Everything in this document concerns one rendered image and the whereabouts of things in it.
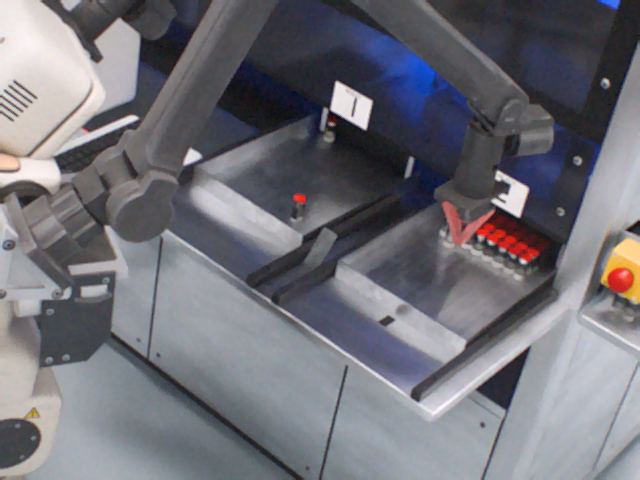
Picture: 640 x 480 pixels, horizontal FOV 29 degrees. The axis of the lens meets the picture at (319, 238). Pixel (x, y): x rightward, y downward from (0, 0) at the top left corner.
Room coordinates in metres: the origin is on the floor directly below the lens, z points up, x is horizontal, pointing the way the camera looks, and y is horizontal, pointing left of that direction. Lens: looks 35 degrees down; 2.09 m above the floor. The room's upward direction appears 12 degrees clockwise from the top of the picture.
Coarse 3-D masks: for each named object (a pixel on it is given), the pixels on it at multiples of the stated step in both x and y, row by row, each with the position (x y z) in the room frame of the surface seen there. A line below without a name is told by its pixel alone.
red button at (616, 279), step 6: (618, 270) 1.61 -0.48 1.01; (624, 270) 1.62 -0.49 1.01; (612, 276) 1.61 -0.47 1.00; (618, 276) 1.61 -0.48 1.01; (624, 276) 1.60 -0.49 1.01; (630, 276) 1.61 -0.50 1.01; (612, 282) 1.61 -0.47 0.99; (618, 282) 1.60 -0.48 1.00; (624, 282) 1.60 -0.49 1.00; (630, 282) 1.60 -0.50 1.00; (612, 288) 1.61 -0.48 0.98; (618, 288) 1.60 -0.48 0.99; (624, 288) 1.60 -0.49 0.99
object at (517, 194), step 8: (496, 176) 1.78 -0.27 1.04; (504, 176) 1.77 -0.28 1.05; (512, 184) 1.76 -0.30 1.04; (520, 184) 1.76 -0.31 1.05; (512, 192) 1.76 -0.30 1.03; (520, 192) 1.75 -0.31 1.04; (496, 200) 1.77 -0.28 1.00; (512, 200) 1.76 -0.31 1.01; (520, 200) 1.75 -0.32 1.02; (504, 208) 1.77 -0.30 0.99; (512, 208) 1.76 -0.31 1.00; (520, 208) 1.75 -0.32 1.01
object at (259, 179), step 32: (288, 128) 2.02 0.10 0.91; (224, 160) 1.88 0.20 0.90; (256, 160) 1.93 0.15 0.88; (288, 160) 1.95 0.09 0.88; (320, 160) 1.98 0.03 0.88; (352, 160) 2.00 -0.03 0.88; (224, 192) 1.77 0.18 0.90; (256, 192) 1.82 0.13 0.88; (288, 192) 1.84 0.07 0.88; (320, 192) 1.87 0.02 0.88; (352, 192) 1.89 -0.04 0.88; (384, 192) 1.86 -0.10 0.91; (288, 224) 1.70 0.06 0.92; (320, 224) 1.72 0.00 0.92
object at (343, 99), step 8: (336, 88) 1.98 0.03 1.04; (344, 88) 1.97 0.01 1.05; (336, 96) 1.98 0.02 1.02; (344, 96) 1.97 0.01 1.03; (352, 96) 1.96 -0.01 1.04; (360, 96) 1.95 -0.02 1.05; (336, 104) 1.98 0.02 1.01; (344, 104) 1.97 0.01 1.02; (352, 104) 1.96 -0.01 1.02; (360, 104) 1.95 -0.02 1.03; (368, 104) 1.94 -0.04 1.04; (336, 112) 1.98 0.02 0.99; (344, 112) 1.97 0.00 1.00; (360, 112) 1.95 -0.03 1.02; (368, 112) 1.94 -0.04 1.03; (352, 120) 1.95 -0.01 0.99; (360, 120) 1.94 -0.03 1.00
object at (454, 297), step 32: (416, 224) 1.81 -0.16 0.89; (352, 256) 1.65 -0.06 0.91; (384, 256) 1.71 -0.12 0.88; (416, 256) 1.73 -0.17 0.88; (448, 256) 1.75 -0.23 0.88; (480, 256) 1.77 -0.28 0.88; (384, 288) 1.57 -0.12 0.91; (416, 288) 1.64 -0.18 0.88; (448, 288) 1.65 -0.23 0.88; (480, 288) 1.67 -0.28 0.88; (512, 288) 1.69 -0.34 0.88; (544, 288) 1.70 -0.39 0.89; (416, 320) 1.53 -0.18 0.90; (448, 320) 1.57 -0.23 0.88; (480, 320) 1.58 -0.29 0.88
